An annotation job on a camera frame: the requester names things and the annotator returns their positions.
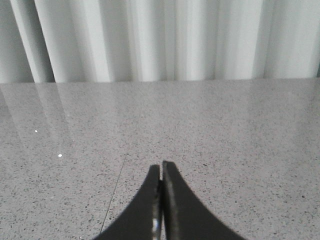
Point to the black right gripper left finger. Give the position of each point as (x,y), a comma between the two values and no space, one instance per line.
(142,218)

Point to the white pleated curtain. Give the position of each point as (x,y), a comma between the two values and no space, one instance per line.
(65,41)

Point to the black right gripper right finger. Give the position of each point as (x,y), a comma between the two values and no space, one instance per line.
(185,216)

